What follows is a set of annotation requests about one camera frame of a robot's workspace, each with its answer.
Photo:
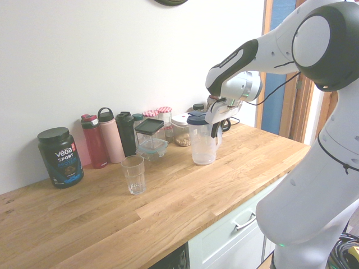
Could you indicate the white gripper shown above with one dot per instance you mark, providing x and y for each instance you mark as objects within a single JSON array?
[{"x": 220, "y": 110}]

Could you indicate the clear plastic pitcher blue lid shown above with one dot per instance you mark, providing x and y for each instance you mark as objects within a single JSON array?
[{"x": 202, "y": 145}]

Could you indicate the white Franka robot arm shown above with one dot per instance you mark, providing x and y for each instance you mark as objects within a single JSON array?
[{"x": 303, "y": 196}]

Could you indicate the pink water bottle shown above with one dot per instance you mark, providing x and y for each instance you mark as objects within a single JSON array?
[{"x": 112, "y": 140}]

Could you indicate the red water bottle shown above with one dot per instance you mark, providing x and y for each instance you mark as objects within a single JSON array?
[{"x": 95, "y": 145}]

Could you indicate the glass electric kettle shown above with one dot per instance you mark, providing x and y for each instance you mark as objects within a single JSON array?
[{"x": 226, "y": 126}]

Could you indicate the jar dark green lid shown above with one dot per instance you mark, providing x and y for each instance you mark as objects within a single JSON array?
[{"x": 198, "y": 107}]

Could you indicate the white lid container with nuts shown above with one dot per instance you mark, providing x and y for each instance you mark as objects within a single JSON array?
[{"x": 181, "y": 137}]

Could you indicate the blue door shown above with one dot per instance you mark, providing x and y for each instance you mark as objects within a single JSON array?
[{"x": 276, "y": 112}]

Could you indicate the glass food container clip lid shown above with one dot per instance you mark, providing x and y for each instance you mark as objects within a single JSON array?
[{"x": 151, "y": 150}]

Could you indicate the clear canister black square lid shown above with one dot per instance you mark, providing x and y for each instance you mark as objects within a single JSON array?
[{"x": 148, "y": 125}]

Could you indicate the clear bottle green lid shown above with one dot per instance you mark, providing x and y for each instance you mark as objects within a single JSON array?
[{"x": 137, "y": 117}]

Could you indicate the black shaker bottle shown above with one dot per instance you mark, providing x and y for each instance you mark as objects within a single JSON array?
[{"x": 126, "y": 134}]

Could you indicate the clear drinking glass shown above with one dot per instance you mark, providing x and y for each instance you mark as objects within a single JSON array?
[{"x": 133, "y": 179}]

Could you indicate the pale green cabinet drawer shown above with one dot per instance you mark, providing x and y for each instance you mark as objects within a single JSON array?
[{"x": 218, "y": 246}]

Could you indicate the dark built-in appliance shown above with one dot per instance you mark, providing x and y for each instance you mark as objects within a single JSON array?
[{"x": 176, "y": 259}]

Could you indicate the black Vega protein tub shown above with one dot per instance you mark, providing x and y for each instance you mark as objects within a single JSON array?
[{"x": 60, "y": 157}]

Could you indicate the yellow box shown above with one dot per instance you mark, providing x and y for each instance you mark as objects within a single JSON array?
[{"x": 354, "y": 253}]

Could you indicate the wooden door frame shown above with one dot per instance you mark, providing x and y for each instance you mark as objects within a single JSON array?
[{"x": 303, "y": 117}]

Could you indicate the black round wall clock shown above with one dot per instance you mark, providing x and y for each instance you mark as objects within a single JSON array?
[{"x": 171, "y": 2}]

